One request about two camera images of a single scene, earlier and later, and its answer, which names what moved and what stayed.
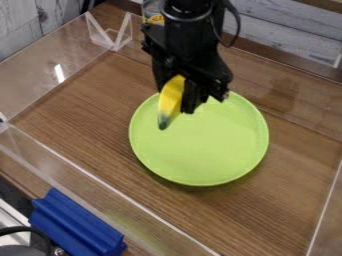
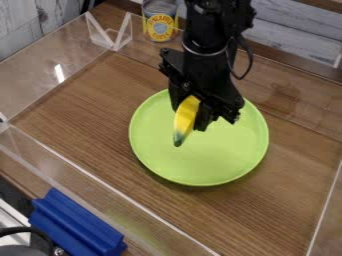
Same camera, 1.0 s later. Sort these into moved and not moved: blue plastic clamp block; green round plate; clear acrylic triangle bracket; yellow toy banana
Moved: yellow toy banana
Not moved: blue plastic clamp block; clear acrylic triangle bracket; green round plate
